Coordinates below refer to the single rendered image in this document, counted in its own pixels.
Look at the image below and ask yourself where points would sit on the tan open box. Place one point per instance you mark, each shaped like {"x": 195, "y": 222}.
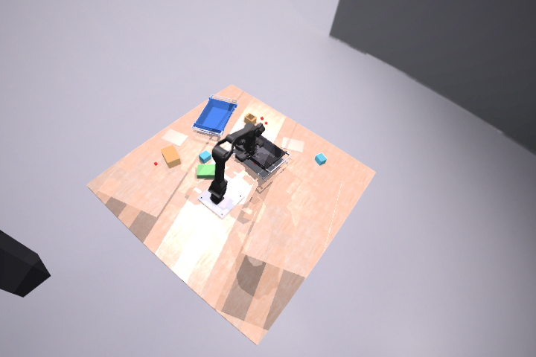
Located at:
{"x": 250, "y": 118}

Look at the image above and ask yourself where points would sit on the tan rectangular box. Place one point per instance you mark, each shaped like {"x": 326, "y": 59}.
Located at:
{"x": 171, "y": 156}

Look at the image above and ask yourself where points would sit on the light blue block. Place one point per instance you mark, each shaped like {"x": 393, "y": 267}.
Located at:
{"x": 320, "y": 159}
{"x": 205, "y": 156}

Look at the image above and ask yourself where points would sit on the green rectangular block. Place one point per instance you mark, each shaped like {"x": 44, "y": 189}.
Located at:
{"x": 205, "y": 171}

